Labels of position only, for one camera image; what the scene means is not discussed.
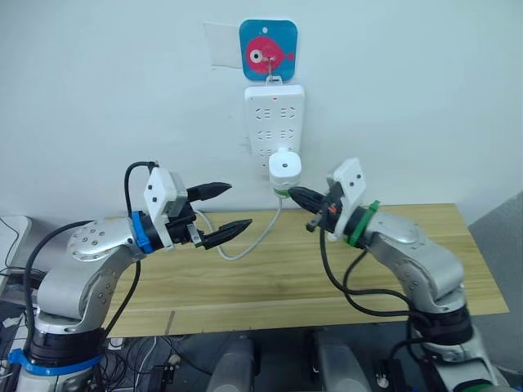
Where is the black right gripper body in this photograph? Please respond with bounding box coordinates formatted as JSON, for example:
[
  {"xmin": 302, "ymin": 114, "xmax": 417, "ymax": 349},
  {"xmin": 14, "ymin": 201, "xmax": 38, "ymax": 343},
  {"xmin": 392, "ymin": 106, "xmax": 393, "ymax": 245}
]
[{"xmin": 306, "ymin": 181, "xmax": 345, "ymax": 234}]

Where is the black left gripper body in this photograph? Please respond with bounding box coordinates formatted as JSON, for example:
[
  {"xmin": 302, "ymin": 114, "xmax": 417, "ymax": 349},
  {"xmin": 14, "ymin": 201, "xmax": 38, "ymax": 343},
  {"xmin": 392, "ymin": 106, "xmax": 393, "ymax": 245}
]
[{"xmin": 164, "ymin": 200, "xmax": 205, "ymax": 247}]

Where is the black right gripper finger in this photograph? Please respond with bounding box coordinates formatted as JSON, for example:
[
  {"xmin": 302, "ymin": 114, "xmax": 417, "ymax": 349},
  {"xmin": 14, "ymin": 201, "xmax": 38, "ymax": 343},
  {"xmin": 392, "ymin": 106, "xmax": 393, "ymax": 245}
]
[
  {"xmin": 290, "ymin": 194, "xmax": 327, "ymax": 214},
  {"xmin": 288, "ymin": 186, "xmax": 327, "ymax": 204}
]

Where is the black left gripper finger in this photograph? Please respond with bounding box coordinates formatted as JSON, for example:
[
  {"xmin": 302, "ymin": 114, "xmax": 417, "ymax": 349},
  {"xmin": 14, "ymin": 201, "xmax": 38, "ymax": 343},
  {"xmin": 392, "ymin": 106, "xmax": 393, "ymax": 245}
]
[
  {"xmin": 202, "ymin": 219, "xmax": 253, "ymax": 251},
  {"xmin": 186, "ymin": 181, "xmax": 234, "ymax": 204}
]

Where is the white mosquito repellent heater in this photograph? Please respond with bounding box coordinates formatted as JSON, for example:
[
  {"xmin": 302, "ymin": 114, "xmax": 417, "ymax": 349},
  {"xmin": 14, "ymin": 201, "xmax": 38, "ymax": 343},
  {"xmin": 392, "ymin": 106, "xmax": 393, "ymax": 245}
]
[{"xmin": 267, "ymin": 147, "xmax": 304, "ymax": 191}]

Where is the white power strip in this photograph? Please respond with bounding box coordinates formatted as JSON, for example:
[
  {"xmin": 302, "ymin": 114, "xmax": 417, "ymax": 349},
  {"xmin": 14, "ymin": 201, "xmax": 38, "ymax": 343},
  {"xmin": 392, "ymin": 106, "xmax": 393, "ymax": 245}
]
[{"xmin": 244, "ymin": 84, "xmax": 306, "ymax": 181}]

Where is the dark rounded grey shape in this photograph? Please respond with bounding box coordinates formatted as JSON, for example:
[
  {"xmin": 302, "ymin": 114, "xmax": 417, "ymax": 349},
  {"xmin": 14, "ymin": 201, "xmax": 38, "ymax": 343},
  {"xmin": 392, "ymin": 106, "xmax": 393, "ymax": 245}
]
[
  {"xmin": 206, "ymin": 334, "xmax": 262, "ymax": 392},
  {"xmin": 313, "ymin": 329, "xmax": 373, "ymax": 392}
]

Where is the white tape patch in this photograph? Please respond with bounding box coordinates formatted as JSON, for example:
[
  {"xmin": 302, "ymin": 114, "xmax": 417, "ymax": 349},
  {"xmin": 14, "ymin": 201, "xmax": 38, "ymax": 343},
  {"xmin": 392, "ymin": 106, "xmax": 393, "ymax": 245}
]
[{"xmin": 202, "ymin": 21, "xmax": 243, "ymax": 71}]

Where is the blue fish sticker hook plate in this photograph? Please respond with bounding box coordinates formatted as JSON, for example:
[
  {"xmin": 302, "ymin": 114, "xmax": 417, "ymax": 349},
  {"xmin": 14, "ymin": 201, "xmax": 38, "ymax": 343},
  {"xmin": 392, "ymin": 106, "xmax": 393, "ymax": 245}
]
[{"xmin": 238, "ymin": 18, "xmax": 299, "ymax": 83}]

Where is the grey partition panel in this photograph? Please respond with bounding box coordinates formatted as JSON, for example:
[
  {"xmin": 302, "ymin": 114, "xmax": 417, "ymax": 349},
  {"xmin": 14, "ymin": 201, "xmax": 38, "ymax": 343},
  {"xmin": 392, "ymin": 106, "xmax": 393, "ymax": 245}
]
[{"xmin": 467, "ymin": 190, "xmax": 523, "ymax": 383}]

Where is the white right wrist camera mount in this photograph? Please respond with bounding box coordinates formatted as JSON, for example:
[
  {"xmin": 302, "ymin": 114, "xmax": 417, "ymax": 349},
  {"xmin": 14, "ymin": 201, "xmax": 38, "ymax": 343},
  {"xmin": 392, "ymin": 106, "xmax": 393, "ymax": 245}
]
[{"xmin": 325, "ymin": 158, "xmax": 368, "ymax": 243}]

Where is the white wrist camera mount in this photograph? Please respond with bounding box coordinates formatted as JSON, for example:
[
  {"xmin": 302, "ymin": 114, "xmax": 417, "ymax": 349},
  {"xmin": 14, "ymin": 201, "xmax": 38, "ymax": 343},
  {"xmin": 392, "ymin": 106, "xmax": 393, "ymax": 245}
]
[
  {"xmin": 143, "ymin": 167, "xmax": 190, "ymax": 249},
  {"xmin": 325, "ymin": 158, "xmax": 368, "ymax": 243}
]

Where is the white power strip cord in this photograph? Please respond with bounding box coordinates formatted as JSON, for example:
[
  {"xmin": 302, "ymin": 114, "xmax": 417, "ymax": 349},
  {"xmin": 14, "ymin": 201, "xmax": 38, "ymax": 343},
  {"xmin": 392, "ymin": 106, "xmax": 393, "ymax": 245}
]
[{"xmin": 194, "ymin": 194, "xmax": 284, "ymax": 261}]

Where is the green right wrist cable clamp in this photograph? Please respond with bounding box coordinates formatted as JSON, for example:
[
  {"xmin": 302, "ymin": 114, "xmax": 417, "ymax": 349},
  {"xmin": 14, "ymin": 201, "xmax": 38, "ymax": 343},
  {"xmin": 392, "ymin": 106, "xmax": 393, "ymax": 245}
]
[{"xmin": 342, "ymin": 199, "xmax": 382, "ymax": 247}]

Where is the blue left wrist cable clamp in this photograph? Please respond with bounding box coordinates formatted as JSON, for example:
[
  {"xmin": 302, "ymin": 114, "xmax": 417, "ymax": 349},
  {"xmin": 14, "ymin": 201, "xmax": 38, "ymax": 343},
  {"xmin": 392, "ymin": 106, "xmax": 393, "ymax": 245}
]
[{"xmin": 130, "ymin": 210, "xmax": 155, "ymax": 255}]

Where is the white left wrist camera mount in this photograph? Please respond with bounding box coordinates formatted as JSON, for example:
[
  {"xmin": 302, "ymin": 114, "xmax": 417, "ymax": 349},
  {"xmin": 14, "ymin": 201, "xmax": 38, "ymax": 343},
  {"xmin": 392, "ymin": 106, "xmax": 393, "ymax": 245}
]
[{"xmin": 143, "ymin": 167, "xmax": 190, "ymax": 249}]

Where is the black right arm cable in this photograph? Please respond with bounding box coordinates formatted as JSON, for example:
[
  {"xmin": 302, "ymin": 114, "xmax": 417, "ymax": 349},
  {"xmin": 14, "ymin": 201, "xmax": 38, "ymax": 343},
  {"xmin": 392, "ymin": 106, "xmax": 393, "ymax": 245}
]
[{"xmin": 318, "ymin": 227, "xmax": 432, "ymax": 368}]

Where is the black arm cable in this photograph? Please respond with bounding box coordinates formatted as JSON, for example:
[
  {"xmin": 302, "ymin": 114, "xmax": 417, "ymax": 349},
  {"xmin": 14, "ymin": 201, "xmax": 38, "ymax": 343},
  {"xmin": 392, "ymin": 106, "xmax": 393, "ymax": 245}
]
[
  {"xmin": 104, "ymin": 161, "xmax": 159, "ymax": 340},
  {"xmin": 318, "ymin": 227, "xmax": 432, "ymax": 368}
]

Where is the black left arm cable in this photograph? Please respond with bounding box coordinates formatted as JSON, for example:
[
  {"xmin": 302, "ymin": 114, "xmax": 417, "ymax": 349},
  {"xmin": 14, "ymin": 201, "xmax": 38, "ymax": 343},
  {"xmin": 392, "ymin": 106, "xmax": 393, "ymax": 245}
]
[{"xmin": 104, "ymin": 161, "xmax": 159, "ymax": 340}]

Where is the metal wall hook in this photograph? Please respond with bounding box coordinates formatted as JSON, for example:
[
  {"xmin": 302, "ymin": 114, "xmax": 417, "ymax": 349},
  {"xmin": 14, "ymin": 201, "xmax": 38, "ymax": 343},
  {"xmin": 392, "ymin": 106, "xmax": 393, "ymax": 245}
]
[{"xmin": 264, "ymin": 56, "xmax": 284, "ymax": 86}]

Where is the black left shoulder cable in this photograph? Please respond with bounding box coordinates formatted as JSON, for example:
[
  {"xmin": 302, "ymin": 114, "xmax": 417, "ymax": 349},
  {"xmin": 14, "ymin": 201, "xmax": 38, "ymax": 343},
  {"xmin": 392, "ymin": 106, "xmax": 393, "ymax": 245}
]
[{"xmin": 21, "ymin": 220, "xmax": 96, "ymax": 356}]

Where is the blue left arm strap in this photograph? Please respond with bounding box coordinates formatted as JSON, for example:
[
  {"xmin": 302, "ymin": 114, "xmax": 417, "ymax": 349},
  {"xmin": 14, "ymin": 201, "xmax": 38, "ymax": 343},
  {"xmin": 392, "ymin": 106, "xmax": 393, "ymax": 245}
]
[{"xmin": 7, "ymin": 346, "xmax": 104, "ymax": 377}]

